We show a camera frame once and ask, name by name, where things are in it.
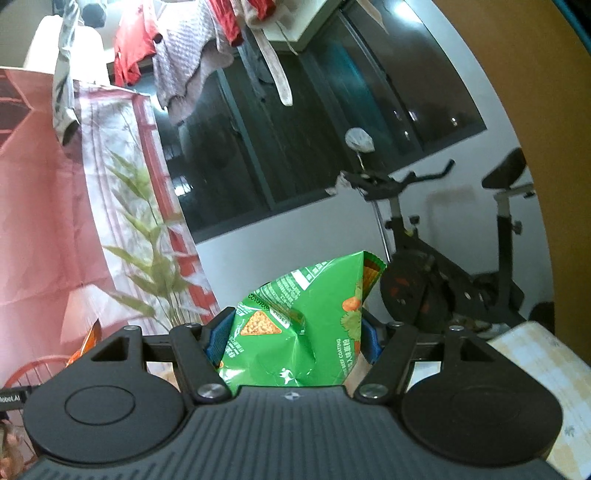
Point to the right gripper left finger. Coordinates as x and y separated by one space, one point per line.
198 350

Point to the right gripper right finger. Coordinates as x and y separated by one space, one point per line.
389 349

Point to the green chip bag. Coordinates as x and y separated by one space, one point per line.
303 329

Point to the orange snack bag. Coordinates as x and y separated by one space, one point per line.
92 338

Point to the black exercise bike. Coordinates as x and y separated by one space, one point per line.
423 287

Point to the white plastic bag on pole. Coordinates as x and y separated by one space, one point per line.
359 140

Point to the dark window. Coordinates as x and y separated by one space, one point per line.
241 156

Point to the hanging laundry clothes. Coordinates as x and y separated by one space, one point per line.
185 41

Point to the wooden door panel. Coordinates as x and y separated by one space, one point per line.
540 69

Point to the red printed wall curtain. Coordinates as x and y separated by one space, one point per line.
92 232

